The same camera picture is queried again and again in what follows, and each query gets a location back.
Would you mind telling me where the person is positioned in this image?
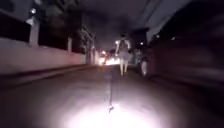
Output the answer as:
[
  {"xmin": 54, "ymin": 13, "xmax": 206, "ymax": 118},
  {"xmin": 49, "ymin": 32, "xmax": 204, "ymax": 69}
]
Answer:
[{"xmin": 115, "ymin": 32, "xmax": 133, "ymax": 77}]

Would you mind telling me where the building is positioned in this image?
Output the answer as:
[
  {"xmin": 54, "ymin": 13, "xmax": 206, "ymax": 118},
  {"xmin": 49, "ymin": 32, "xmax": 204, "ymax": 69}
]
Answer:
[{"xmin": 78, "ymin": 24, "xmax": 101, "ymax": 65}]

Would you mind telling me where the grey concrete road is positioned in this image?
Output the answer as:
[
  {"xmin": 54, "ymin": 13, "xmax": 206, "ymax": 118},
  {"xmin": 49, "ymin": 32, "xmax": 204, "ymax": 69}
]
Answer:
[{"xmin": 0, "ymin": 63, "xmax": 224, "ymax": 128}]

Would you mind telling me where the dark parked car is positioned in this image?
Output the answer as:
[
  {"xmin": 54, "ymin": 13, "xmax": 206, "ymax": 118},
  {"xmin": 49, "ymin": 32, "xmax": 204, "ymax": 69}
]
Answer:
[{"xmin": 137, "ymin": 1, "xmax": 224, "ymax": 88}]

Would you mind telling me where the raised kerb sidewalk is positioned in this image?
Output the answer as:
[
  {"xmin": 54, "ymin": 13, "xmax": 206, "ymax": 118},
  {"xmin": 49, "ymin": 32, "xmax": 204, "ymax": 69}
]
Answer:
[{"xmin": 0, "ymin": 63, "xmax": 98, "ymax": 88}]

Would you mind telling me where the pale wall with fence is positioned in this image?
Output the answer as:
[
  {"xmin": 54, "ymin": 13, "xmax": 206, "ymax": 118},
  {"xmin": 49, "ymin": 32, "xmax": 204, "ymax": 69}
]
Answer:
[{"xmin": 0, "ymin": 9, "xmax": 88, "ymax": 76}]

